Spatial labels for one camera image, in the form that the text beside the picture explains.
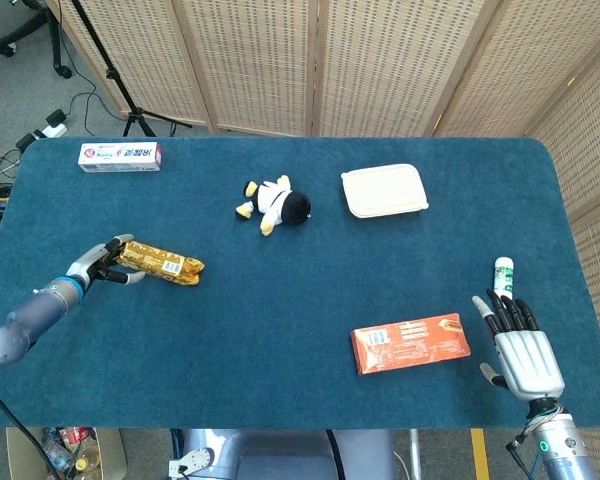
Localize gold snack packet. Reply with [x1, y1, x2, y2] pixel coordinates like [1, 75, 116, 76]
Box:
[115, 240, 206, 287]

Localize woven wooden folding screen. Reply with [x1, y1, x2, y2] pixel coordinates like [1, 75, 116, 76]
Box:
[47, 0, 600, 480]

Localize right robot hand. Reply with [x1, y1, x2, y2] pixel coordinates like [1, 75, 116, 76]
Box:
[471, 288, 567, 401]

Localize grey robot torso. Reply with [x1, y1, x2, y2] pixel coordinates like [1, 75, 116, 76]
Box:
[168, 428, 396, 480]

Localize cardboard trash box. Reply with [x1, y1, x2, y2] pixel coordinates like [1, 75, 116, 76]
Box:
[5, 426, 129, 480]

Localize small white bottle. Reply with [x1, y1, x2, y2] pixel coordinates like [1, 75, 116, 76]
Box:
[490, 256, 516, 301]

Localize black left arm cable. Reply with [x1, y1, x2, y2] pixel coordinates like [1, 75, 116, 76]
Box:
[0, 378, 51, 480]

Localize white table leg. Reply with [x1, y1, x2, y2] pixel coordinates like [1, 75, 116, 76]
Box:
[408, 428, 424, 480]

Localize orange cardboard box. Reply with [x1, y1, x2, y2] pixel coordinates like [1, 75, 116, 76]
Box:
[350, 312, 472, 376]

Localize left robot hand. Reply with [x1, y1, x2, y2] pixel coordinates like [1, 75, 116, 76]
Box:
[65, 233, 146, 294]

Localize white power strip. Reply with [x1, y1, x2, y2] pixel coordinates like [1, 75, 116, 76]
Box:
[29, 123, 67, 141]

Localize black tripod stand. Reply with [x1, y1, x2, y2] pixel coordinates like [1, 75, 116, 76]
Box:
[69, 0, 194, 138]

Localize blue table mat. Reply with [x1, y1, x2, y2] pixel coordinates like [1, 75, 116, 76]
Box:
[0, 136, 600, 430]

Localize penguin plush toy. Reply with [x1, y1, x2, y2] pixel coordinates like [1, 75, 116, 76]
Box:
[234, 174, 313, 237]

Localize beige lidded food container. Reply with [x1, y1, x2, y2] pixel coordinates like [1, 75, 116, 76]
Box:
[340, 163, 430, 220]

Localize white toothpaste box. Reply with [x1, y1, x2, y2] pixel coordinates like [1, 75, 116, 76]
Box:
[77, 141, 163, 174]

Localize black office chair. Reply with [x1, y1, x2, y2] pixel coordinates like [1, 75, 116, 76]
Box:
[0, 0, 74, 80]

